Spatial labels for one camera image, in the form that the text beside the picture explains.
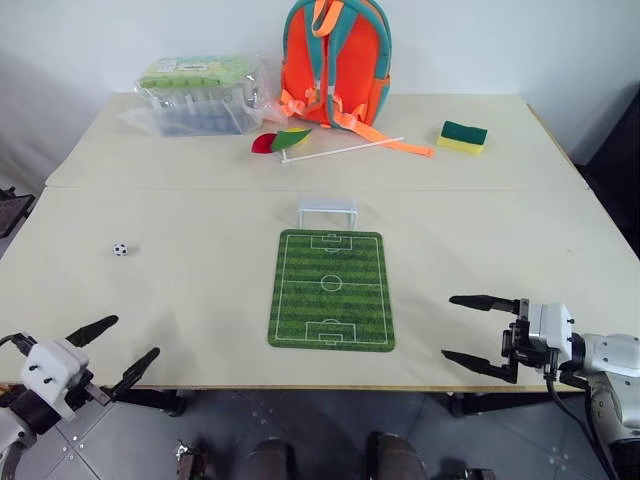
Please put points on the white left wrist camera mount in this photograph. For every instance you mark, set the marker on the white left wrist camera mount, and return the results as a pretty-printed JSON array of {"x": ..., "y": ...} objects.
[{"x": 52, "y": 372}]

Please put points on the orange teal backpack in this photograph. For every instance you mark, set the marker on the orange teal backpack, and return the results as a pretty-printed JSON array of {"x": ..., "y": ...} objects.
[{"x": 345, "y": 60}]

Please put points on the dark rounded shape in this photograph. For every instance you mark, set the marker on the dark rounded shape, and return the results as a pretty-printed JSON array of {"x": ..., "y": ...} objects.
[
  {"x": 395, "y": 457},
  {"x": 272, "y": 460}
]

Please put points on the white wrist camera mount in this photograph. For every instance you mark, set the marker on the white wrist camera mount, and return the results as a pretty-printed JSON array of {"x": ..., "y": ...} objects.
[
  {"x": 550, "y": 325},
  {"x": 52, "y": 372}
]

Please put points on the clear plastic packaged box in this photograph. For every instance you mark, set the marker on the clear plastic packaged box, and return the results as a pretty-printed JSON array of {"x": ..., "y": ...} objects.
[{"x": 200, "y": 112}]

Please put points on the red round felt piece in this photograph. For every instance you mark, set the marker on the red round felt piece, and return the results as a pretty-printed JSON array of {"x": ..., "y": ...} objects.
[{"x": 261, "y": 144}]

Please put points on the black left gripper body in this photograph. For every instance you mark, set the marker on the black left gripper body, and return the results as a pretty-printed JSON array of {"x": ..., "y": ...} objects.
[{"x": 96, "y": 391}]

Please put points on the green topped clear plastic box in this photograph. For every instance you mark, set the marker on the green topped clear plastic box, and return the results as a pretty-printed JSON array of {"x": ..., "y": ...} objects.
[{"x": 192, "y": 72}]

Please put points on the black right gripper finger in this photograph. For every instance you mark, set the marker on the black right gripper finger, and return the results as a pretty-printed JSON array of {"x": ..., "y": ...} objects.
[
  {"x": 480, "y": 302},
  {"x": 475, "y": 363}
]

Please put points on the yellow green sponge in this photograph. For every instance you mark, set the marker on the yellow green sponge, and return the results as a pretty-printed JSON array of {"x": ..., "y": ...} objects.
[{"x": 462, "y": 137}]

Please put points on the green yellow leaf felt piece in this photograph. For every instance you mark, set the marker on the green yellow leaf felt piece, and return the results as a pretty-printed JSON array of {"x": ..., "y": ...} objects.
[{"x": 290, "y": 137}]

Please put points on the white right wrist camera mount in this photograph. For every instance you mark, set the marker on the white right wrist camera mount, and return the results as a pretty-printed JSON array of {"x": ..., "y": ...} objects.
[{"x": 550, "y": 325}]

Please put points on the metal caster foot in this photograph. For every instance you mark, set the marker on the metal caster foot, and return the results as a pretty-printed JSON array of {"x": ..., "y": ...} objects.
[
  {"x": 192, "y": 460},
  {"x": 479, "y": 473}
]

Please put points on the white plastic stick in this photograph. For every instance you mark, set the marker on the white plastic stick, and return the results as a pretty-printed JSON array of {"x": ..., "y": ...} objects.
[{"x": 340, "y": 150}]

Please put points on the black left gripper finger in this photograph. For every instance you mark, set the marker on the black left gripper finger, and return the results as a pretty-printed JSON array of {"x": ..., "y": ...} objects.
[
  {"x": 135, "y": 371},
  {"x": 92, "y": 330}
]

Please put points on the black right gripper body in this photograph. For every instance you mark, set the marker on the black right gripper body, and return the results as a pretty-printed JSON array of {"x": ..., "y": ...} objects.
[{"x": 520, "y": 347}]

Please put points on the green soccer field mat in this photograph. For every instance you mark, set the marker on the green soccer field mat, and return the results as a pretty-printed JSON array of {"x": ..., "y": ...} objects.
[{"x": 332, "y": 305}]

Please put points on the black chair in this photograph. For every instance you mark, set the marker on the black chair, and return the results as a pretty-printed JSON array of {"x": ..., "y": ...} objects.
[{"x": 12, "y": 210}]

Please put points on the black table leg frame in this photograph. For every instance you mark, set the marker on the black table leg frame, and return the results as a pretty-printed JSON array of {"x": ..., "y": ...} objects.
[
  {"x": 150, "y": 397},
  {"x": 490, "y": 402}
]

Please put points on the small white goal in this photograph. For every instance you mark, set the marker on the small white goal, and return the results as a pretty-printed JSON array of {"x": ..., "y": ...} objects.
[{"x": 327, "y": 204}]

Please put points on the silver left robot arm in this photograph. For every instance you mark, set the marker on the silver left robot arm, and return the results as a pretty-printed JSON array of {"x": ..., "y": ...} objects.
[{"x": 27, "y": 407}]

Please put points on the tiny soccer ball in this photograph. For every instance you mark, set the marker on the tiny soccer ball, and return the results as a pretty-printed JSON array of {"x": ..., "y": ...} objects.
[{"x": 120, "y": 249}]

